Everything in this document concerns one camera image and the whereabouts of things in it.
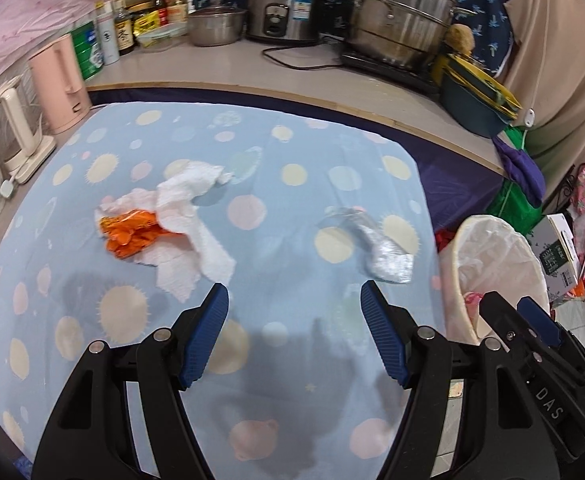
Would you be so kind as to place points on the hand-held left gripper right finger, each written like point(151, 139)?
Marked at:
point(382, 330)

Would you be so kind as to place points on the white power plug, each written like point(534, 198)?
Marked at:
point(7, 188)

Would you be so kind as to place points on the white plastic bottle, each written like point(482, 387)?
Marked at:
point(108, 35)

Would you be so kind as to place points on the pink printed curtain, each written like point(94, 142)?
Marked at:
point(47, 0)

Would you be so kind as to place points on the steel rice cooker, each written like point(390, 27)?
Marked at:
point(282, 5)

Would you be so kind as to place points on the dark green basin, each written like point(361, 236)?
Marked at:
point(467, 105)

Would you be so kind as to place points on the pink electric kettle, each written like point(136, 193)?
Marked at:
point(57, 85)

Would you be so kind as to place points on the small steel pot with lid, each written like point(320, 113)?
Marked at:
point(217, 27)

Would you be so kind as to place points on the black induction cooker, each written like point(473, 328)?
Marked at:
point(372, 66)

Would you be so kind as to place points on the orange snack wrapper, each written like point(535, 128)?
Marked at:
point(132, 230)

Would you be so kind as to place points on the dark sauce bottle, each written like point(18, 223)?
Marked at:
point(125, 35)

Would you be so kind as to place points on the large steel stockpot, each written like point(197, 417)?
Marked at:
point(402, 10)

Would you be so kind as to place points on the green tin can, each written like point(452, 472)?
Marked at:
point(87, 52)

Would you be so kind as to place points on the white and black box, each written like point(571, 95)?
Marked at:
point(557, 255)

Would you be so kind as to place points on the white wall plug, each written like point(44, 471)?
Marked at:
point(528, 116)

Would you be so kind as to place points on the yellow seasoning bottle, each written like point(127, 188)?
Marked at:
point(178, 7)

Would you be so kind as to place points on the navy leaf print cloth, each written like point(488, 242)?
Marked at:
point(492, 25)

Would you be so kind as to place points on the beige curtain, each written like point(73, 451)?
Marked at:
point(557, 60)

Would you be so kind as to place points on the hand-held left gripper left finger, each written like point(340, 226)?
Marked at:
point(207, 330)

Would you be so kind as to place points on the green bag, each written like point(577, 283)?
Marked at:
point(514, 205)

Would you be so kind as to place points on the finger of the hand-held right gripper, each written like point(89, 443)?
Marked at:
point(547, 400)
point(539, 320)

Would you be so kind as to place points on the red cloth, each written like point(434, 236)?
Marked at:
point(443, 241)

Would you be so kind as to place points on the white paper towel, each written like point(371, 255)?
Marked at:
point(187, 195)

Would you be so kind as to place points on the blue dotted tablecloth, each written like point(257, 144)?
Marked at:
point(272, 185)

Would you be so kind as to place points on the white countertop appliance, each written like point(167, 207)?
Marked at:
point(12, 125)

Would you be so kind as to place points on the clear crumpled plastic wrapper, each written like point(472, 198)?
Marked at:
point(387, 260)

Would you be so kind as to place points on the brown loofah sponge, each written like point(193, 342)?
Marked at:
point(460, 39)

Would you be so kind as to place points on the clear food container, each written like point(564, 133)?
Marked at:
point(160, 39)

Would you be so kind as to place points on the purple cloth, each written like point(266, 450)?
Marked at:
point(519, 167)

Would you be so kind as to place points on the white lined waste bin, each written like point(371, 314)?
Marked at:
point(497, 250)

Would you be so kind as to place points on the red label sauce bottle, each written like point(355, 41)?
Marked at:
point(160, 5)

